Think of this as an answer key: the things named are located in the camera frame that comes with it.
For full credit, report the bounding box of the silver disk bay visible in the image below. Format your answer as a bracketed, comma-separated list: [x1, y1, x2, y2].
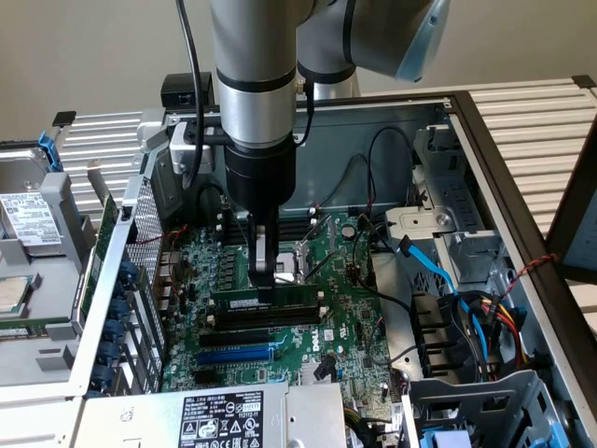
[410, 123, 510, 300]

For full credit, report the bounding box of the dark case side panel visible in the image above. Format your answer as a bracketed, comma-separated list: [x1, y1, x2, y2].
[543, 133, 597, 284]

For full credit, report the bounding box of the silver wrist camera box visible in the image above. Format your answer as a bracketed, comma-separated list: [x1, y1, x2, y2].
[169, 124, 216, 175]

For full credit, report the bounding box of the short black wire with plug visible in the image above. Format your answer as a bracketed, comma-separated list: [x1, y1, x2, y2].
[197, 182, 230, 221]

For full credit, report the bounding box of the long black expansion slot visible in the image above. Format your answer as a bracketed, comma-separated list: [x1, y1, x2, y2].
[199, 328, 271, 349]

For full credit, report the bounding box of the silver CPU green edge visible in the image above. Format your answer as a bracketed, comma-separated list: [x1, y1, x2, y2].
[0, 273, 42, 315]

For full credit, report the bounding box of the black fan shroud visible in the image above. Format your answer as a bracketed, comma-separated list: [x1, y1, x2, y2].
[409, 288, 472, 380]

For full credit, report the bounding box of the blue SATA wire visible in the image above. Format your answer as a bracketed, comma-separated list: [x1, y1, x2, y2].
[395, 235, 498, 374]

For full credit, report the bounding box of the black camera cable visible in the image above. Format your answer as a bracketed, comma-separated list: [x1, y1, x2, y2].
[174, 0, 215, 188]

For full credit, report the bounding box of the green motherboard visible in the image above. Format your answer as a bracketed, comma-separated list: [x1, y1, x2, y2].
[160, 212, 403, 421]

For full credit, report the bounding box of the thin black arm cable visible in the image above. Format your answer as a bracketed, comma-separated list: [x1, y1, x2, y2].
[293, 77, 316, 147]

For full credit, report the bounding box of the silver power supply with label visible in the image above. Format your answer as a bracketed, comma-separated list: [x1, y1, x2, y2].
[81, 380, 349, 448]

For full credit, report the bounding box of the silver hard disk white label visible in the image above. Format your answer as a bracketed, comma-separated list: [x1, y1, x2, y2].
[0, 147, 67, 259]

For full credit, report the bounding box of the open grey PC case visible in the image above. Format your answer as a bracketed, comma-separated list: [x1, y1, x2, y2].
[67, 91, 597, 448]

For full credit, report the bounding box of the black box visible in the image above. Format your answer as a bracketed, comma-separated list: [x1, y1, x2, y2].
[160, 72, 218, 107]

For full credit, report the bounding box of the grey drive cage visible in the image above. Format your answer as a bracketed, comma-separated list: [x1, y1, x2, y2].
[404, 368, 563, 448]

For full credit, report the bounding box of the silver socket cover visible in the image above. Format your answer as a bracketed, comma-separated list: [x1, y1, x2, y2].
[298, 213, 338, 282]

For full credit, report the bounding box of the red black twisted wire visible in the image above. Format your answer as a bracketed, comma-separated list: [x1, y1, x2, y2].
[506, 253, 559, 300]
[128, 223, 192, 249]

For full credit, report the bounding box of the green RAM stick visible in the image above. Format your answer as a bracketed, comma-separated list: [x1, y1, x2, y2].
[0, 316, 71, 340]
[211, 282, 322, 313]

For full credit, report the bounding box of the blue expansion slot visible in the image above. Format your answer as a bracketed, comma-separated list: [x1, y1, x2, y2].
[195, 344, 274, 368]

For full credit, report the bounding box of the green graphics card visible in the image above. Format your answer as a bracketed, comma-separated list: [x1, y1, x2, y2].
[76, 159, 120, 326]

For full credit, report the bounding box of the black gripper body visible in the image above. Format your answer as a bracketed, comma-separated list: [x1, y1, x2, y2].
[225, 137, 299, 221]

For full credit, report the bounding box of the thin black looped wire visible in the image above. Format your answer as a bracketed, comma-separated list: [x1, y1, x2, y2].
[334, 153, 375, 212]
[365, 126, 419, 212]

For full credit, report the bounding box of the silver metal bracket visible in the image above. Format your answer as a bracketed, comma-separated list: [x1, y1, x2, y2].
[384, 206, 467, 256]

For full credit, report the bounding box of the thin metal locking lever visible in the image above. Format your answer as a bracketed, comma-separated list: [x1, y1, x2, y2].
[302, 251, 347, 285]
[231, 215, 251, 245]

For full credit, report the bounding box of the small silver heat sink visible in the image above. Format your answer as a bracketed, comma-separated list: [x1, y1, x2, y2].
[300, 358, 340, 385]

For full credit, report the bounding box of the yellow red black wire bundle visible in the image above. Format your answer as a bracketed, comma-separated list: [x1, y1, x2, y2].
[469, 289, 534, 375]

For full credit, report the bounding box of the thick black cable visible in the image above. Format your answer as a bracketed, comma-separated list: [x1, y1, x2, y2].
[351, 213, 414, 310]

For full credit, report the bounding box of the grey parts rack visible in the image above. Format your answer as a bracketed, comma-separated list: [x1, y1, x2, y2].
[0, 139, 97, 398]

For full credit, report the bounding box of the CPU socket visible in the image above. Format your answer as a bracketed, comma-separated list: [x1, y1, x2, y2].
[274, 245, 313, 293]

